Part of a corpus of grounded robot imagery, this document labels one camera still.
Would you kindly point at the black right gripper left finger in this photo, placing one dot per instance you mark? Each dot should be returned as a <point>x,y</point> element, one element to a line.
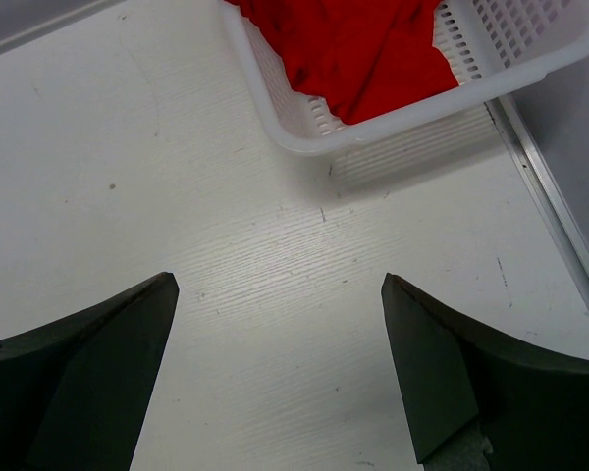
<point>74,392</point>

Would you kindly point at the crumpled red t-shirt in basket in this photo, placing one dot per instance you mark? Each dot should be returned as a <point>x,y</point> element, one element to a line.
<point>366,58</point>

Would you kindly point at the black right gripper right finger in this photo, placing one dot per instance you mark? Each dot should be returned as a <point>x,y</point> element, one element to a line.
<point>476,398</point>

